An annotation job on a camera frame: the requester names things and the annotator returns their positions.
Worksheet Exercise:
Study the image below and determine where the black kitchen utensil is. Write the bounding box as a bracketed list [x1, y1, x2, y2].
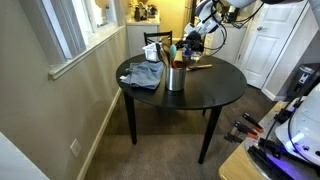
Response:
[155, 42, 168, 67]

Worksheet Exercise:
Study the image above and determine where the teal silicone spatula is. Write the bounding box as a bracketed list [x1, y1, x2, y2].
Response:
[168, 43, 179, 69]

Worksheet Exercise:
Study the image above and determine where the white counter cabinet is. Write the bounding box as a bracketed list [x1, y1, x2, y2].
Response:
[125, 18, 161, 58]

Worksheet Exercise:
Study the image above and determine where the two-tone wooden fork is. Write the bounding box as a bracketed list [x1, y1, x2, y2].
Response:
[186, 63, 214, 72]

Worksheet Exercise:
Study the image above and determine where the blue cloth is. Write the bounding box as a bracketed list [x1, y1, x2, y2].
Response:
[119, 60, 166, 91]

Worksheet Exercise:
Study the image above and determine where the light wooden spatula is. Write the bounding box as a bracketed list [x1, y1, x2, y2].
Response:
[173, 49, 185, 69]

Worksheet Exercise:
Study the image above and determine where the black dining chair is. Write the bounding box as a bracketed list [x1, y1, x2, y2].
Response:
[143, 30, 174, 47]

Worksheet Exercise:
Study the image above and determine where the black orange clamp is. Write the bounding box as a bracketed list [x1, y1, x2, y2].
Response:
[241, 112, 265, 134]
[233, 120, 260, 140]
[223, 132, 245, 145]

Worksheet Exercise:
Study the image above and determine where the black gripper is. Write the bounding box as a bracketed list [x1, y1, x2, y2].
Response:
[175, 31, 205, 60]

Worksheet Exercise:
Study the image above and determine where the clear glass mug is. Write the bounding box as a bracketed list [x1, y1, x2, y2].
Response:
[191, 49, 205, 63]

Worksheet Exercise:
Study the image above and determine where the white kitchen cabinet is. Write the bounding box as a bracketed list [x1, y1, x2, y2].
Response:
[203, 21, 248, 65]

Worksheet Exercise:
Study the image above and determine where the black round table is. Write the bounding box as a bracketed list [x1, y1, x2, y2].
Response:
[115, 53, 248, 165]

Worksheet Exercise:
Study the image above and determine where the silver utensil holder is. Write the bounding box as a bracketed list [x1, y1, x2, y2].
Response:
[165, 63, 188, 93]

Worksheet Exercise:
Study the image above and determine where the white panel door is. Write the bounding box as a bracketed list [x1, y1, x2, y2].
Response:
[239, 0, 315, 90]

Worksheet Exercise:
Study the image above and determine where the white wall outlet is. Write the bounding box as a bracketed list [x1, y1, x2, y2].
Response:
[69, 137, 82, 158]

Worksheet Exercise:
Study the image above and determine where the black coffee maker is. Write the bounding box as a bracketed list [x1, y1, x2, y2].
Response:
[223, 5, 241, 25]

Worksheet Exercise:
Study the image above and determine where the wooden spoon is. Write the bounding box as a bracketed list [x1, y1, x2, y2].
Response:
[160, 45, 173, 68]

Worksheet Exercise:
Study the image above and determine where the white window frame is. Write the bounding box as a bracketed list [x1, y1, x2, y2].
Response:
[19, 0, 127, 81]

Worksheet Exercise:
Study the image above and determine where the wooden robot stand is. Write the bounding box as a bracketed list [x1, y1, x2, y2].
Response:
[218, 99, 320, 180]

